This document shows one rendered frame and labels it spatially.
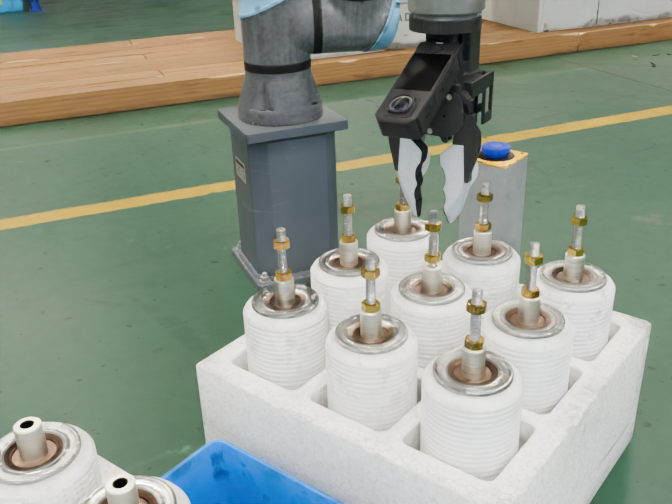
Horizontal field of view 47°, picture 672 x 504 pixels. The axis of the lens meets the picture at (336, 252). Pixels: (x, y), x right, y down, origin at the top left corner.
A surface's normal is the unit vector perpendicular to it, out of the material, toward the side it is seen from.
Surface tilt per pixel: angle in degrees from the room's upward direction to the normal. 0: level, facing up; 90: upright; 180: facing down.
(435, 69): 28
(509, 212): 90
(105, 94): 90
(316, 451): 90
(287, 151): 90
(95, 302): 0
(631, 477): 0
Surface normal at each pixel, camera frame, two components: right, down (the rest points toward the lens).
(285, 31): 0.20, 0.48
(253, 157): -0.37, 0.41
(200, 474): 0.79, 0.21
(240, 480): -0.61, 0.33
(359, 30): 0.15, 0.73
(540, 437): -0.03, -0.90
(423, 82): -0.31, -0.62
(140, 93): 0.39, 0.39
